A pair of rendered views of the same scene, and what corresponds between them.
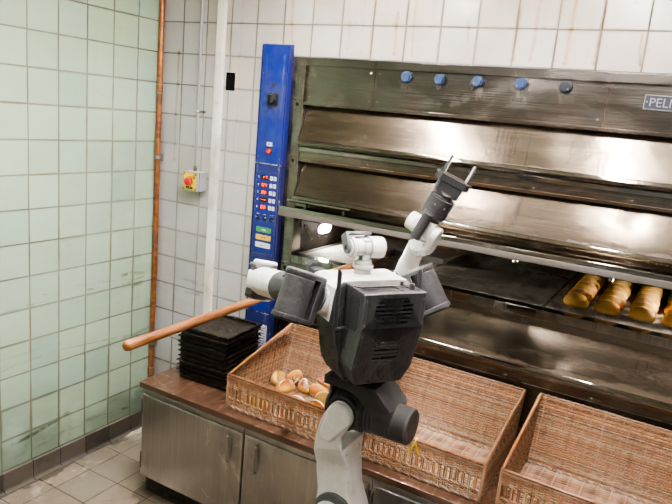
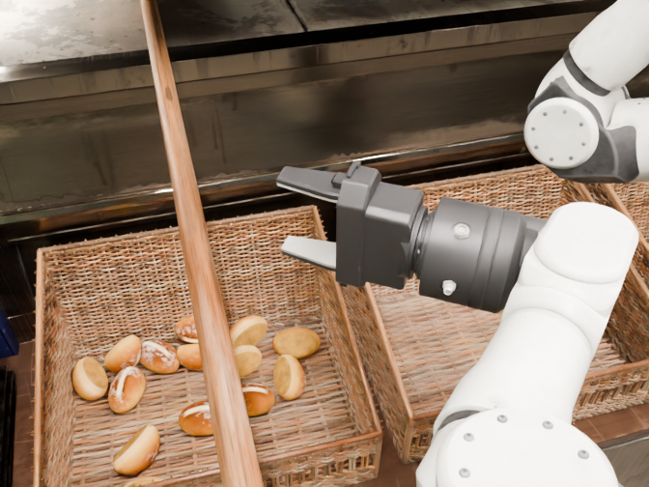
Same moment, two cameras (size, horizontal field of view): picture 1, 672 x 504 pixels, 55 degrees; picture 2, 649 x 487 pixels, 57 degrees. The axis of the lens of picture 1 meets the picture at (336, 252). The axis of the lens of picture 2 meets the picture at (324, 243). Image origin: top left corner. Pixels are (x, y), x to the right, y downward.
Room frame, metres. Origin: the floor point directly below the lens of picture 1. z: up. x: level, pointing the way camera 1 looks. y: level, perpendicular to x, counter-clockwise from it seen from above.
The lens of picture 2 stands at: (2.00, 0.38, 1.63)
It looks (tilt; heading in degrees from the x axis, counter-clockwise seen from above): 42 degrees down; 316
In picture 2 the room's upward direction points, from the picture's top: straight up
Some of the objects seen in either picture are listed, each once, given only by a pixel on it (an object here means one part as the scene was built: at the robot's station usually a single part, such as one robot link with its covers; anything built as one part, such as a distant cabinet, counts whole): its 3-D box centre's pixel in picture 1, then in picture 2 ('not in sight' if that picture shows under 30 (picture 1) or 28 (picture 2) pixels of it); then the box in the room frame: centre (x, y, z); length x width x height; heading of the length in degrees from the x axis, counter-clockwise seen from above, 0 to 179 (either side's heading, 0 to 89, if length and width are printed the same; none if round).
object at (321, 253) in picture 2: not in sight; (314, 255); (2.31, 0.09, 1.23); 0.06 x 0.03 x 0.02; 26
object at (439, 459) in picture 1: (436, 419); (493, 296); (2.36, -0.46, 0.72); 0.56 x 0.49 x 0.28; 60
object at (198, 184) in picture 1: (194, 180); not in sight; (3.29, 0.76, 1.46); 0.10 x 0.07 x 0.10; 61
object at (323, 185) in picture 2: not in sight; (313, 179); (2.31, 0.09, 1.32); 0.06 x 0.03 x 0.02; 26
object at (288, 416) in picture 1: (309, 378); (203, 359); (2.65, 0.06, 0.72); 0.56 x 0.49 x 0.28; 60
